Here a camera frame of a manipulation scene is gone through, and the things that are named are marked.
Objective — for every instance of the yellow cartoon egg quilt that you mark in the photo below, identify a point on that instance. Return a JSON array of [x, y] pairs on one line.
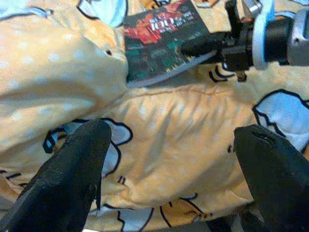
[[169, 145]]

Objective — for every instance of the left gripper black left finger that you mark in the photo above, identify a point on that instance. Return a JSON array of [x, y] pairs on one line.
[[65, 183]]

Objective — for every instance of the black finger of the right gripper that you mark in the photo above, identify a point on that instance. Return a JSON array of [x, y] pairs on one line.
[[210, 59], [205, 46]]

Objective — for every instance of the dark red cover book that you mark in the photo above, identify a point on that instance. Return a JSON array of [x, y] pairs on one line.
[[154, 48]]

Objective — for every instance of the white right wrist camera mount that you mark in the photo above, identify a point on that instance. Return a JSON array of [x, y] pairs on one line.
[[259, 48]]

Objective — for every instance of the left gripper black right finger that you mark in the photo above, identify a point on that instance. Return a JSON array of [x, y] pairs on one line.
[[277, 181]]

